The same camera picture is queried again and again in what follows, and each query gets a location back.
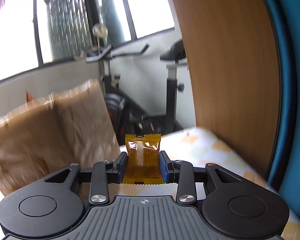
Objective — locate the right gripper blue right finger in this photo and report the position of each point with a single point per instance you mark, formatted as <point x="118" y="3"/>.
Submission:
<point x="179" y="172"/>

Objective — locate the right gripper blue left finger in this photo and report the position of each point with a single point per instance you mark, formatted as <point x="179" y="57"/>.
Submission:
<point x="104" y="173"/>

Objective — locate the orange snack packet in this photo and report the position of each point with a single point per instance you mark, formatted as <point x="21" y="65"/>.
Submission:
<point x="143" y="159"/>

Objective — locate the brown cardboard box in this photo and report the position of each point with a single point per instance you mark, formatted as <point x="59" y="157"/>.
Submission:
<point x="46" y="134"/>

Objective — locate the black exercise bike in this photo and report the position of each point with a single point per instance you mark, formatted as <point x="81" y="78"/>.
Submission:
<point x="144" y="95"/>

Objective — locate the wooden headboard panel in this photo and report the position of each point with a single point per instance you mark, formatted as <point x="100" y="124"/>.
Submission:
<point x="234" y="70"/>

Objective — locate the white cloth on pole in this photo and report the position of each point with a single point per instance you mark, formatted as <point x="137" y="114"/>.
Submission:
<point x="100" y="30"/>

